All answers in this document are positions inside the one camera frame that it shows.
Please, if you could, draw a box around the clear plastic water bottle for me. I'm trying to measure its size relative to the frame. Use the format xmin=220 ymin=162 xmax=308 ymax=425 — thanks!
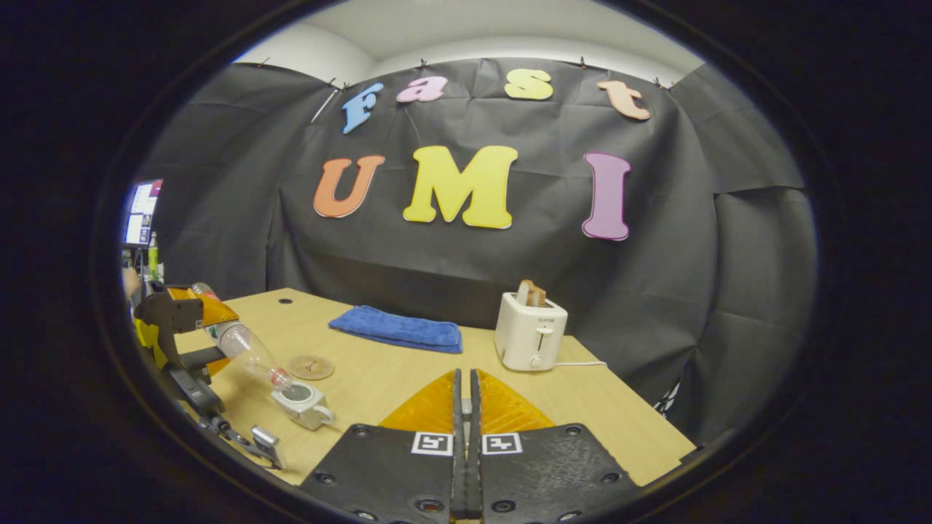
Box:
xmin=191 ymin=282 xmax=293 ymax=390

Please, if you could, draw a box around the white teacup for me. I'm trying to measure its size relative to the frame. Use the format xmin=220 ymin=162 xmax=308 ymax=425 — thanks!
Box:
xmin=272 ymin=381 xmax=336 ymax=432

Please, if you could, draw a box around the white toaster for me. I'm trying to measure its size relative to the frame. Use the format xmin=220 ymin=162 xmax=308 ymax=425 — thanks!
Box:
xmin=494 ymin=293 xmax=569 ymax=372

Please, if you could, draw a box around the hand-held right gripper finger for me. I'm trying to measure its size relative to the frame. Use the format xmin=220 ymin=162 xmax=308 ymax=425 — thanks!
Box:
xmin=300 ymin=369 xmax=467 ymax=524
xmin=467 ymin=369 xmax=644 ymax=524

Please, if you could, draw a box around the blue folded towel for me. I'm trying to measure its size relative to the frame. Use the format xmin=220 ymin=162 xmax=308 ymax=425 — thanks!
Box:
xmin=328 ymin=305 xmax=463 ymax=354

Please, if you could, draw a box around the round wooden coaster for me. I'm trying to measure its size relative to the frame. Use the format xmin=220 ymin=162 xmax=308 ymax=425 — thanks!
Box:
xmin=289 ymin=354 xmax=335 ymax=381

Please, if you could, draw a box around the computer monitor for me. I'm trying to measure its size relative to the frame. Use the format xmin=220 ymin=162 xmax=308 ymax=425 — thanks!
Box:
xmin=124 ymin=178 xmax=165 ymax=248

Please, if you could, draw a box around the black white checkered object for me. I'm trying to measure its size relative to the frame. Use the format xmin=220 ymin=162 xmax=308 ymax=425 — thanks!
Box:
xmin=653 ymin=378 xmax=682 ymax=417

